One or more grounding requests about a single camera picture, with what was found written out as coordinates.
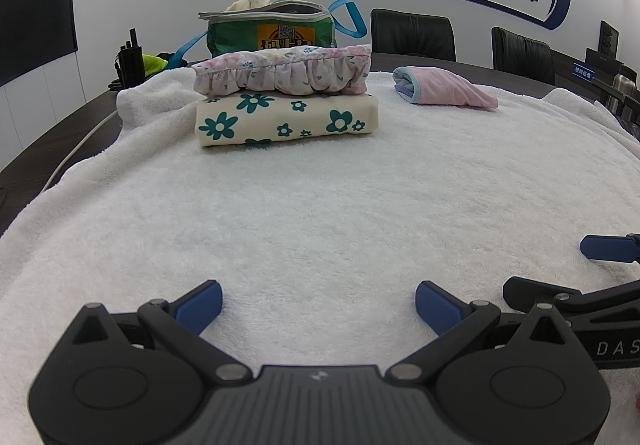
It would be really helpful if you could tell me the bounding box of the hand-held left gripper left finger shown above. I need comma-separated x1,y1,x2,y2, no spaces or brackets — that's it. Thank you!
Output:
70,280,253,385

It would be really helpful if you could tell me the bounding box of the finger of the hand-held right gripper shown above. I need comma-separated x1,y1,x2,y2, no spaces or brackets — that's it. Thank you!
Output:
580,233,640,264
502,276,640,326

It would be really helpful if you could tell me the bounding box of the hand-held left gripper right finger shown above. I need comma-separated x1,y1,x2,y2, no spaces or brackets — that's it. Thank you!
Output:
385,280,576,385

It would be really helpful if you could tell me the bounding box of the pink and blue vest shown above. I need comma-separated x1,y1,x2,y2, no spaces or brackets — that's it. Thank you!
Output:
392,66,500,112

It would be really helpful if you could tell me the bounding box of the white fluffy towel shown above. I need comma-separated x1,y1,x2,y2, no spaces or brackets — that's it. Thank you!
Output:
0,70,640,445

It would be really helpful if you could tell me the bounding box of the black desk stand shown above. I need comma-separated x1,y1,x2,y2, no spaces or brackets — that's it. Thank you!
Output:
585,20,626,76

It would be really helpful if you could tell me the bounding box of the black office chair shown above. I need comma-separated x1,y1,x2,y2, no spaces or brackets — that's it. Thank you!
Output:
370,9,457,63
491,27,557,86

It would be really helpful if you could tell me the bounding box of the folded cream teal-flowered cloth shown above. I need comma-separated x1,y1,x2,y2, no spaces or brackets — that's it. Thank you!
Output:
194,92,380,149

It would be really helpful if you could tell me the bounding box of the yellow-green item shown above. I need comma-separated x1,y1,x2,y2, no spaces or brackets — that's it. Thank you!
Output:
142,52,173,76

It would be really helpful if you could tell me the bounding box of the folded pink floral ruffled cloth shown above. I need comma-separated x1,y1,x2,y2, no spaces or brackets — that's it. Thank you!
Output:
191,44,373,100

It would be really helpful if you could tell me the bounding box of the black pen holder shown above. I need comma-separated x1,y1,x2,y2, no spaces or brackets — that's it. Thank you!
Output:
114,28,146,88

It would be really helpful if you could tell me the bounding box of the long white cable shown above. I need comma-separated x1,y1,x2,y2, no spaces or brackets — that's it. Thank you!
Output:
42,107,121,193

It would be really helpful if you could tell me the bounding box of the green bag with blue straps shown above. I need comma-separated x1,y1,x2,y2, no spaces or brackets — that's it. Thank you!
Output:
167,0,368,68

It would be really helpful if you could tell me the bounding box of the black wall screen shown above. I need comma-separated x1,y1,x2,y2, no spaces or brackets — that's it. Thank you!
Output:
0,0,78,88

